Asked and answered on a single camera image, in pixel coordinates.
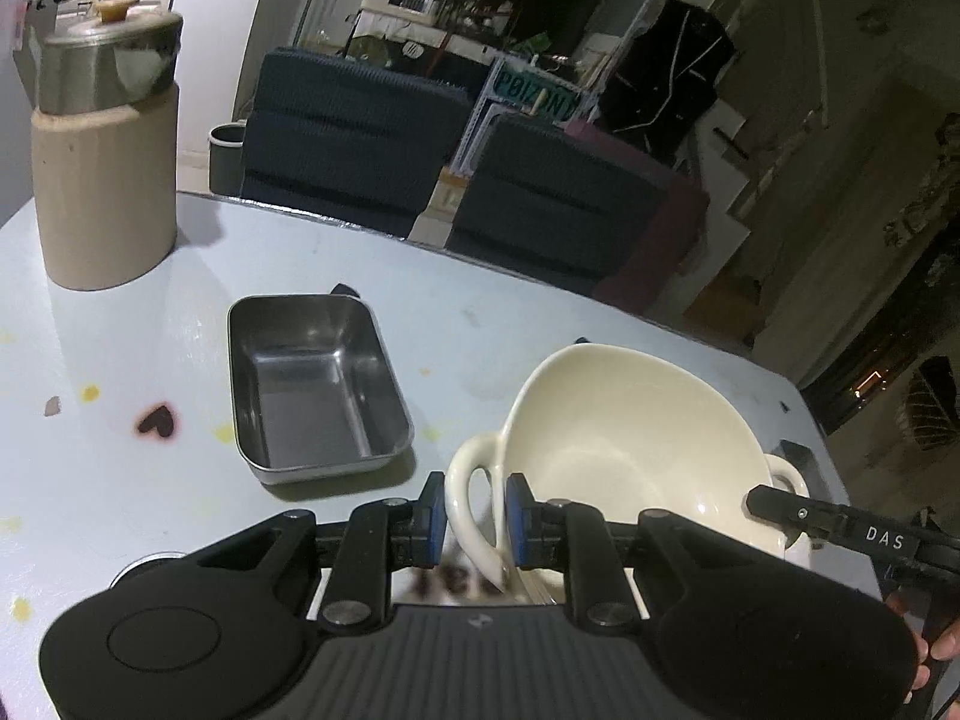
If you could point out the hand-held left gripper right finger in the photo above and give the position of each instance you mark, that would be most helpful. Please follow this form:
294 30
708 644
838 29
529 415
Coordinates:
517 534

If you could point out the dark bin with white rim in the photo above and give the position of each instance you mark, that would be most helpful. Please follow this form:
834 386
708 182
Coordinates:
223 165

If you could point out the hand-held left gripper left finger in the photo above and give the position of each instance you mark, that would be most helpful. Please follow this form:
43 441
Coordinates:
431 534

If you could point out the beige cylindrical canister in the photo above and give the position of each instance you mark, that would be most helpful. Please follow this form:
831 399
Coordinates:
105 195

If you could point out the green plate sign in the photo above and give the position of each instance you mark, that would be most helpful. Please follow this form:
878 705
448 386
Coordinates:
525 86

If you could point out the white mesh laundry basket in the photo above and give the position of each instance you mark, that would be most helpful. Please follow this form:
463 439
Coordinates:
930 405

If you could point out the rectangular stainless steel tray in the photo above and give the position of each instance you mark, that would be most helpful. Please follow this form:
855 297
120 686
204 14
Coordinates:
315 390

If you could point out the black jacket with white trim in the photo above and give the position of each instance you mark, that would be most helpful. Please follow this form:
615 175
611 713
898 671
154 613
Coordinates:
660 75

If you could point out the person's right hand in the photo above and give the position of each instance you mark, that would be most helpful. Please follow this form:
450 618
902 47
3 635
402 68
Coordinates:
943 646

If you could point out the stainless steel lidded pot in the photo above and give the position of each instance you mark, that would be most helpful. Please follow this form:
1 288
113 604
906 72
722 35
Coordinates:
97 67

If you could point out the dark blue padded chair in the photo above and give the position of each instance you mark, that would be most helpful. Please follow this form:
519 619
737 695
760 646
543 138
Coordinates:
555 202
345 135

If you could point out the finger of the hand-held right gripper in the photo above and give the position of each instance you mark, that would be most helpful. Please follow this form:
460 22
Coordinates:
795 514

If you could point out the cluttered white shelf unit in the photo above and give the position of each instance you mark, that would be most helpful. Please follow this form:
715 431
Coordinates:
405 7

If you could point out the maroon chair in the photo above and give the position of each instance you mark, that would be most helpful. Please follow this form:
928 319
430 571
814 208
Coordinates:
675 240

